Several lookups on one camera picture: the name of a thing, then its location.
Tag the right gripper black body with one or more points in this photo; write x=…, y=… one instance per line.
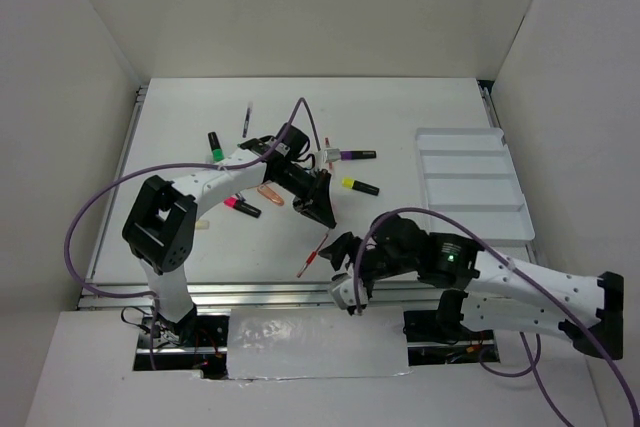
x=376, y=264

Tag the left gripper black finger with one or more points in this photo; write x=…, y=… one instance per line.
x=318, y=205
x=306, y=208

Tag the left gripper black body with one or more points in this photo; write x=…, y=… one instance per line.
x=296, y=180

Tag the red pen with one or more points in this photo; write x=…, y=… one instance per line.
x=311, y=257

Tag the blue purple pen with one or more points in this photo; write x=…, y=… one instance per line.
x=247, y=119

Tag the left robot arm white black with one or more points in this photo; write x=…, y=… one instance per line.
x=160, y=227

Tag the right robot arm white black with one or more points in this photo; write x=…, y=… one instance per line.
x=480, y=290

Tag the yellow black highlighter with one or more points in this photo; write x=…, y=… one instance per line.
x=359, y=186

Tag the orange translucent highlighter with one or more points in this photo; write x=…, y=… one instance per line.
x=270, y=194

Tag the pink black highlighter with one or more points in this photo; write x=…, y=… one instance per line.
x=242, y=207

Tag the purple black highlighter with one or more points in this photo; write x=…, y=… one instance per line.
x=349, y=155

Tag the green black highlighter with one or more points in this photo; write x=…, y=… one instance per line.
x=215, y=147

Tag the pale yellow highlighter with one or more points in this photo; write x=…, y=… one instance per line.
x=202, y=225

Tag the white foil cover panel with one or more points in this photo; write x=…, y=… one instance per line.
x=316, y=343

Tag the white compartment tray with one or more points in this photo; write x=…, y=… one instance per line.
x=469, y=176

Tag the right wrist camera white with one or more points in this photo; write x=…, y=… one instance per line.
x=348, y=296

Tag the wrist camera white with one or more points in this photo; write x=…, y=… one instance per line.
x=348, y=296
x=327, y=156

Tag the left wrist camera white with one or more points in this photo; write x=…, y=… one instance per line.
x=327, y=156

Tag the aluminium frame rail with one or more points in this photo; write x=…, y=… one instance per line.
x=219, y=296

